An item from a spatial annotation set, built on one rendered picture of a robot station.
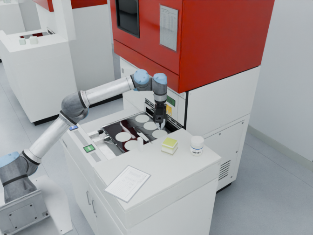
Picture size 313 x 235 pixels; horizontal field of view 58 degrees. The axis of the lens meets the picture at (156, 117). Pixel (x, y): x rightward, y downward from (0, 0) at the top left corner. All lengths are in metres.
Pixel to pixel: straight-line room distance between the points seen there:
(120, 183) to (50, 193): 0.44
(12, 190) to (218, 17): 1.37
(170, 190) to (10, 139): 2.56
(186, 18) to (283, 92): 1.81
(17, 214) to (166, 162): 0.76
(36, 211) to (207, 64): 1.21
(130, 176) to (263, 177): 1.80
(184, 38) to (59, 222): 1.12
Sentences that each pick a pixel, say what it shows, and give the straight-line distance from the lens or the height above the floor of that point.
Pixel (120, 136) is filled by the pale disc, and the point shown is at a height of 0.90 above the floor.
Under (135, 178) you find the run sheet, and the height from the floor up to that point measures 0.97.
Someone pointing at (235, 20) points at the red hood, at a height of 1.58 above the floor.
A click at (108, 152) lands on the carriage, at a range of 1.78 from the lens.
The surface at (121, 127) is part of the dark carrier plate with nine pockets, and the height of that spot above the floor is 0.90.
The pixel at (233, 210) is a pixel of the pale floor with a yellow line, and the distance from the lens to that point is 2.65.
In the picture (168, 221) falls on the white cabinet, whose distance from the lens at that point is 1.66.
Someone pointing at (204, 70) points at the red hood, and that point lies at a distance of 1.72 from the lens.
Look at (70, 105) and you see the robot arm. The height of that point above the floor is 1.29.
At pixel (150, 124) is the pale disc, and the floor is 0.90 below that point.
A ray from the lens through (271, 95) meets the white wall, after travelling 3.19.
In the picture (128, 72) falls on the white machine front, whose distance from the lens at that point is 2.24.
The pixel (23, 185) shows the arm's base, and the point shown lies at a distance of 1.52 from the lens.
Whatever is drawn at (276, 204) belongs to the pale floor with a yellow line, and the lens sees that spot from 2.81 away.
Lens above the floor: 2.02
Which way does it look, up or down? 34 degrees down
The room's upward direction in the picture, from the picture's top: straight up
